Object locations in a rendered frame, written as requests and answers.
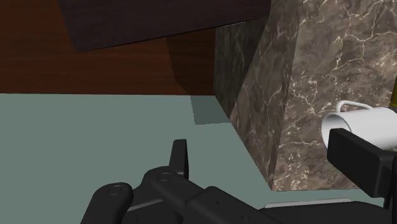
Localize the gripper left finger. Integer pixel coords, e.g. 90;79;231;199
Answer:
80;139;218;224

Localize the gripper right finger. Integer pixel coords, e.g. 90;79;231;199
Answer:
327;128;397;209

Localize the white mug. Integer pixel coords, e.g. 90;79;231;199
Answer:
321;100;397;153

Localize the olive yellow slender object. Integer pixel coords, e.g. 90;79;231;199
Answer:
389;74;397;108

